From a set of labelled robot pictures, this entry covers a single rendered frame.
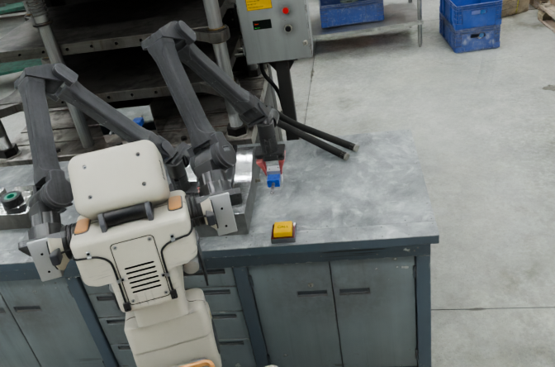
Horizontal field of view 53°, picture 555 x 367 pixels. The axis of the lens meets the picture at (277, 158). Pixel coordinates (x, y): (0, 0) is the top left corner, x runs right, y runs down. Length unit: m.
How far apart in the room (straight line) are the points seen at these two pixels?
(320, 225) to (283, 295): 0.33
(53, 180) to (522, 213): 2.48
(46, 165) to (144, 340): 0.53
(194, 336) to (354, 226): 0.64
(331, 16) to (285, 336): 3.75
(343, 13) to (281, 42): 2.98
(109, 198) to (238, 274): 0.81
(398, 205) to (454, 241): 1.13
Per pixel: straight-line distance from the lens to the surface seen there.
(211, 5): 2.34
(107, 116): 1.74
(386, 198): 1.99
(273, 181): 1.89
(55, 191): 1.50
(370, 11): 5.45
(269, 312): 2.15
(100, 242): 1.34
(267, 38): 2.49
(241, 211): 1.87
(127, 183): 1.32
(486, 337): 2.62
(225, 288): 2.09
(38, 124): 1.61
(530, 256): 3.02
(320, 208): 1.97
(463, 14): 5.19
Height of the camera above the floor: 1.97
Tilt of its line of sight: 31 degrees down
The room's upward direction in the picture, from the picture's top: 10 degrees counter-clockwise
